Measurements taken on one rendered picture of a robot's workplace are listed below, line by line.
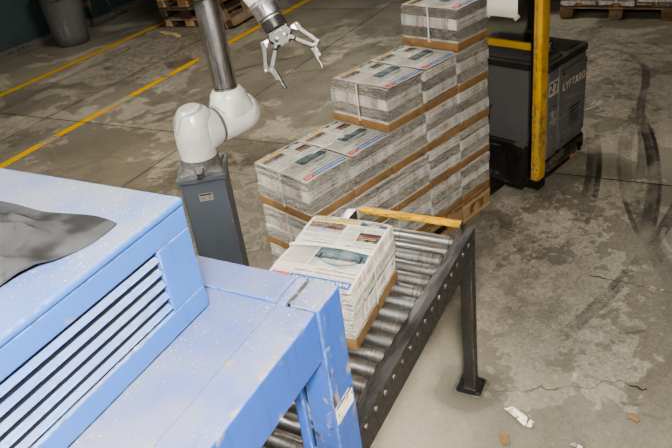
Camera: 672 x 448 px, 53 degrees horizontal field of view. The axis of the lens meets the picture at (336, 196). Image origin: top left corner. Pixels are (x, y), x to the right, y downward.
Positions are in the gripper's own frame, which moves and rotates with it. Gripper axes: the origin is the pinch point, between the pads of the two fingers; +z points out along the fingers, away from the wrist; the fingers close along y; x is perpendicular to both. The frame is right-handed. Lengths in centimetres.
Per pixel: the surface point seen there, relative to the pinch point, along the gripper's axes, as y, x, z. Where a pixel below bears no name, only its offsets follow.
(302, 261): 27, 16, 50
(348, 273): 16, 24, 59
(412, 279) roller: 1, -8, 79
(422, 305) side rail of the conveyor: 2, 7, 84
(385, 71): -33, -129, 10
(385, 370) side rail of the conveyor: 19, 32, 87
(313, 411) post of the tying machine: 23, 109, 58
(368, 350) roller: 22, 24, 83
